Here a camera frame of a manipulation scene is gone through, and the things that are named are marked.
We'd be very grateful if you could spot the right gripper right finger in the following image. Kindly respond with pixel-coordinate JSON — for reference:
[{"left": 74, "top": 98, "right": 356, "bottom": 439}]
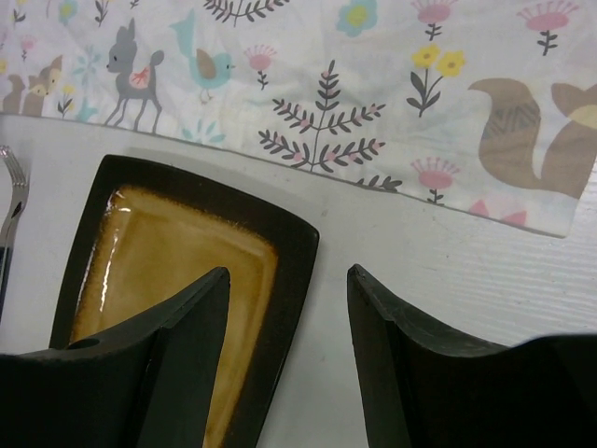
[{"left": 347, "top": 264, "right": 507, "bottom": 447}]

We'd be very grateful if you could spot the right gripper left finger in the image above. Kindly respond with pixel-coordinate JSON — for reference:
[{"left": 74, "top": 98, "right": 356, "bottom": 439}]
[{"left": 65, "top": 268, "right": 230, "bottom": 447}]

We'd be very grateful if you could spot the square black yellow plate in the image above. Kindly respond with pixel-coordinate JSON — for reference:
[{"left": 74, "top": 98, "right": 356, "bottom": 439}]
[{"left": 49, "top": 155, "right": 320, "bottom": 447}]

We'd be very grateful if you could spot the animal print cloth placemat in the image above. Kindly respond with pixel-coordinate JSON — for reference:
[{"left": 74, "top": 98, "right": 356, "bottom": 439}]
[{"left": 1, "top": 0, "right": 596, "bottom": 236}]

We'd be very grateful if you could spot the fork with teal handle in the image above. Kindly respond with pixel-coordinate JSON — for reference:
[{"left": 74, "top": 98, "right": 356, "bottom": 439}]
[{"left": 1, "top": 146, "right": 29, "bottom": 310}]

